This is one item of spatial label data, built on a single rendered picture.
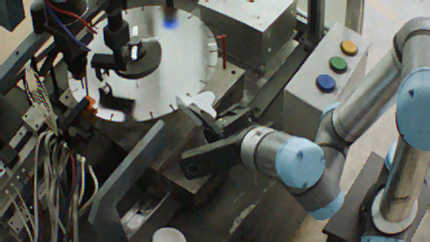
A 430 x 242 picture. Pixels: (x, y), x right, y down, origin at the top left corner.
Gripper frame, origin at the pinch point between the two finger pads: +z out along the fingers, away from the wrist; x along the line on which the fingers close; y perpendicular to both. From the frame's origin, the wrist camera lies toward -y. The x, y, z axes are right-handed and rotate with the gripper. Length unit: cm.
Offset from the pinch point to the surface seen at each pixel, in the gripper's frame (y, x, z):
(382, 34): 141, -51, 83
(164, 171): -6.7, -5.9, 3.5
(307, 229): 41, -77, 45
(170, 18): 12.6, 17.8, 15.4
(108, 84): -8.0, 13.9, 9.6
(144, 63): 0.3, 14.0, 7.7
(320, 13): 46.5, 4.1, 6.7
